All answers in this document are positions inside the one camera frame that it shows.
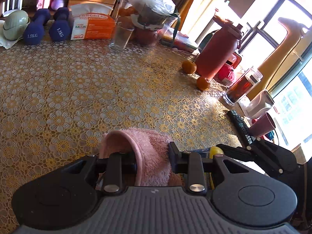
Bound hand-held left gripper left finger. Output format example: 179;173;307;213
55;152;137;196

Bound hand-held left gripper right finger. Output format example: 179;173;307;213
168;141;246;193

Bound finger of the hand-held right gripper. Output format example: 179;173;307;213
216;138;284;175

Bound yellow vitamin bottle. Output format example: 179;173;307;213
179;146;225;191

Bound pink towel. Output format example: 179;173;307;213
95;127;183;188

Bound black remote control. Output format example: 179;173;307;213
227;110;255;147

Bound pink ribbed cup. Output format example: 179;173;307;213
249;112;277;138

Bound glass tea bottle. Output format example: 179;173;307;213
223;66;264;106

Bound orange mandarin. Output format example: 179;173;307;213
196;77;211;91
182;60;197;75

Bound orange stool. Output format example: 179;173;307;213
227;52;243;69

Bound red water bottle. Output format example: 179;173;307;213
195;15;244;78

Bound yellow giraffe plush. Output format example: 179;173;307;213
249;17;310;100

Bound colourful storage box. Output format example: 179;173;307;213
161;28;199;53

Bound red clay pot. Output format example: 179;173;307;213
135;26;162;47

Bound clear drinking glass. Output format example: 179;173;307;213
109;21;135;51

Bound orange white tissue box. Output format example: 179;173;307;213
68;4;116;41

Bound blue dumbbell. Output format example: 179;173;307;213
23;8;51;45
49;7;71;42

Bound yellow curtain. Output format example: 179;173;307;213
175;0;244;42

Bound green egg-shaped container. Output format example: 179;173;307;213
2;10;30;41

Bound pink bag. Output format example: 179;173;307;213
36;0;53;10

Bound white slatted rack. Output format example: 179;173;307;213
1;0;23;14

